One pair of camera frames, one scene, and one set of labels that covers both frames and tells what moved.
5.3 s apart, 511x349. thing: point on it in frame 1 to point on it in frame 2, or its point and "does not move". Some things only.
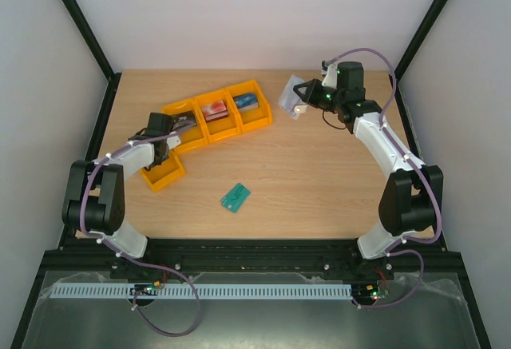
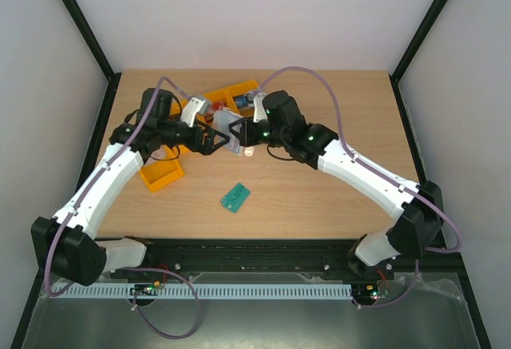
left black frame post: x=86 y=32 does not move
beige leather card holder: x=290 y=99 to x=221 y=120
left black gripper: x=160 y=161 to x=206 y=148
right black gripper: x=314 y=94 to x=247 y=132
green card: x=235 y=197 does not move
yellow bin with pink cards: x=162 y=174 does not move
